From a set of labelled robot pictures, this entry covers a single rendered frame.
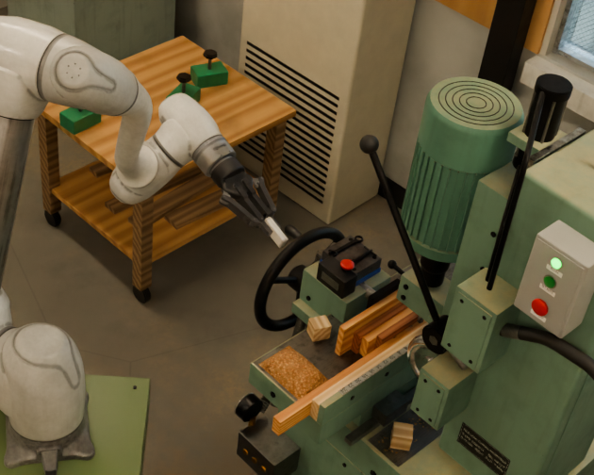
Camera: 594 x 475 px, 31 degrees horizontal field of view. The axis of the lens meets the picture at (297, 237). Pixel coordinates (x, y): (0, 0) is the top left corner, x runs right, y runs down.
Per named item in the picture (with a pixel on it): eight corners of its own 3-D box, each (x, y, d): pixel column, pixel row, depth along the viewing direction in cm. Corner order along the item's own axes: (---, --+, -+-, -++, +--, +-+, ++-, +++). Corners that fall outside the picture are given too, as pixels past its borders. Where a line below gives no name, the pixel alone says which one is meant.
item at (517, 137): (527, 147, 191) (552, 66, 180) (563, 170, 187) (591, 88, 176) (499, 163, 187) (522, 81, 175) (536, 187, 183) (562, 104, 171)
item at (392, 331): (428, 316, 235) (433, 298, 232) (434, 320, 235) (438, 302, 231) (372, 353, 225) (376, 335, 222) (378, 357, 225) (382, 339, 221)
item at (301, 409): (476, 292, 243) (480, 279, 240) (483, 297, 242) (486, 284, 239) (271, 430, 208) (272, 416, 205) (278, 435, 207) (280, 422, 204)
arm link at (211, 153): (228, 130, 252) (243, 148, 251) (217, 153, 259) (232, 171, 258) (198, 143, 247) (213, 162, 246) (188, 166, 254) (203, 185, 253)
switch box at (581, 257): (534, 289, 183) (558, 218, 172) (582, 323, 178) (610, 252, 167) (511, 305, 179) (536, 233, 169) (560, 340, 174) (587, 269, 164)
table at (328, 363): (408, 241, 263) (412, 222, 259) (505, 313, 247) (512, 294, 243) (217, 355, 228) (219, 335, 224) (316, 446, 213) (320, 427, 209)
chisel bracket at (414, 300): (416, 288, 229) (423, 259, 223) (466, 327, 222) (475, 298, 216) (392, 303, 225) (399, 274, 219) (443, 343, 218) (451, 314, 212)
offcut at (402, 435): (389, 448, 220) (392, 435, 217) (390, 433, 223) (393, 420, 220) (409, 450, 220) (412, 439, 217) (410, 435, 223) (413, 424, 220)
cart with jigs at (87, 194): (177, 154, 416) (183, 7, 374) (281, 231, 389) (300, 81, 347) (34, 223, 378) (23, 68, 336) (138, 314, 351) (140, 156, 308)
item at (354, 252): (348, 247, 241) (351, 228, 237) (384, 274, 235) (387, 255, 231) (305, 270, 233) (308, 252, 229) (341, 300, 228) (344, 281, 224)
